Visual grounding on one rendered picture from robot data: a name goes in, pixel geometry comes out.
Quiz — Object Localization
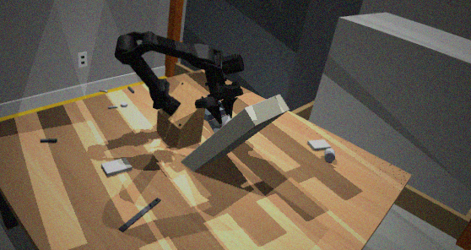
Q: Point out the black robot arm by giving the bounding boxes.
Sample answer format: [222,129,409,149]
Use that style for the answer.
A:
[115,31,244,116]

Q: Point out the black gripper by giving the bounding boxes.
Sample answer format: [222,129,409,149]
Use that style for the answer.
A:
[195,75,237,124]

